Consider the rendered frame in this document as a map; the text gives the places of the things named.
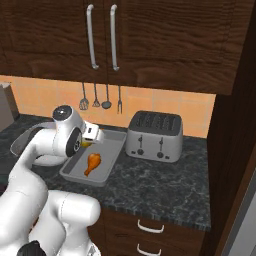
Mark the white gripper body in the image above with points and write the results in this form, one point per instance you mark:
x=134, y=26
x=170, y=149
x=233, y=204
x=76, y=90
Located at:
x=99, y=135

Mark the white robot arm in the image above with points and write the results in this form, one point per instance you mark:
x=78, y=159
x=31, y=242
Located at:
x=23, y=196

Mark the yellow lemon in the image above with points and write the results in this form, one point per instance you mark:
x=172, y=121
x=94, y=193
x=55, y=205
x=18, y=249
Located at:
x=85, y=144

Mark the orange chicken drumstick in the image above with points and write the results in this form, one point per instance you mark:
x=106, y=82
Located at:
x=93, y=162

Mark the silver two-slot toaster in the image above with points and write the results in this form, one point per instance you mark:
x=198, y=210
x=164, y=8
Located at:
x=155, y=143

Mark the grey rectangular tray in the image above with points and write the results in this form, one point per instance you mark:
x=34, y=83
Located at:
x=108, y=156

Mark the hanging ladle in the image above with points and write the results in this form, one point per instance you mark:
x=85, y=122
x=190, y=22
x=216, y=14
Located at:
x=106, y=104

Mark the hanging small turner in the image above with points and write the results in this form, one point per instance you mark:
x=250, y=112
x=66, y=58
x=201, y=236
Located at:
x=96, y=102

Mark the hanging slotted spatula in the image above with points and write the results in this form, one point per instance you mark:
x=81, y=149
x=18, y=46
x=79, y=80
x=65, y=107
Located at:
x=83, y=104

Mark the hanging meat fork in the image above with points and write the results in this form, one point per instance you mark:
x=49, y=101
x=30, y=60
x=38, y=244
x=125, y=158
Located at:
x=119, y=105

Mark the clear grey container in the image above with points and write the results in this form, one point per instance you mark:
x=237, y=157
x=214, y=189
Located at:
x=23, y=138

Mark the grey box with brown edge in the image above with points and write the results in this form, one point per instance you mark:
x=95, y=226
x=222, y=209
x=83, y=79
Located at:
x=6, y=106

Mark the dark wood cupboard door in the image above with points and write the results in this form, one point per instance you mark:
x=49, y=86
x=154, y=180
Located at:
x=43, y=36
x=176, y=43

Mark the dark wood drawer front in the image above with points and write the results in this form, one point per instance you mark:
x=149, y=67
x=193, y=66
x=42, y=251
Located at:
x=180, y=233
x=120, y=250

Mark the tall dark wood cabinet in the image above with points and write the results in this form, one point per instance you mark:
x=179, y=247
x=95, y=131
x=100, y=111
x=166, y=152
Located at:
x=233, y=133

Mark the grey fridge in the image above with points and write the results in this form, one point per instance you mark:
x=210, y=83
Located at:
x=245, y=226

